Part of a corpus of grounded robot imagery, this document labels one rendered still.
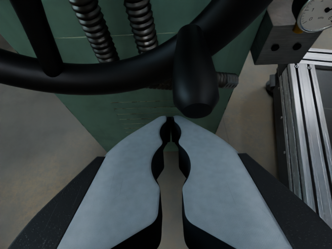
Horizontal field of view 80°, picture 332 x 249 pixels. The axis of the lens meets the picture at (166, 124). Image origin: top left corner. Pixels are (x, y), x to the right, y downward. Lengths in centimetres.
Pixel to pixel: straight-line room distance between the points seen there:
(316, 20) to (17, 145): 111
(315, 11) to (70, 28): 35
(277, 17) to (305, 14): 6
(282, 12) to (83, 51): 34
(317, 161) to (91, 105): 67
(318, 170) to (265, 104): 44
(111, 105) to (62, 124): 55
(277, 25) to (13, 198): 103
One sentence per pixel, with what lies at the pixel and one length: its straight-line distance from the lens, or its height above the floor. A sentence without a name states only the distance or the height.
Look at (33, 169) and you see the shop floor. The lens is 104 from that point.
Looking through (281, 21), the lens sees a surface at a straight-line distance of 37.
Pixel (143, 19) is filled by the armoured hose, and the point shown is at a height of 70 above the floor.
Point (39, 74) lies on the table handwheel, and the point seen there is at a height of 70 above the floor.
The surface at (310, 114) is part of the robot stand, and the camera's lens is 81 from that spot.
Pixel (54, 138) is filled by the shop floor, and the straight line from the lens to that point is 105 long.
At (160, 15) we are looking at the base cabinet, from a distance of 36.
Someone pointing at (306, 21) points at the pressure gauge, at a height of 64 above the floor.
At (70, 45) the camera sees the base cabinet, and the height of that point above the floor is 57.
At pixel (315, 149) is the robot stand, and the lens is 76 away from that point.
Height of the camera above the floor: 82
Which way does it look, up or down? 62 degrees down
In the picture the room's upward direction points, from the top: 6 degrees counter-clockwise
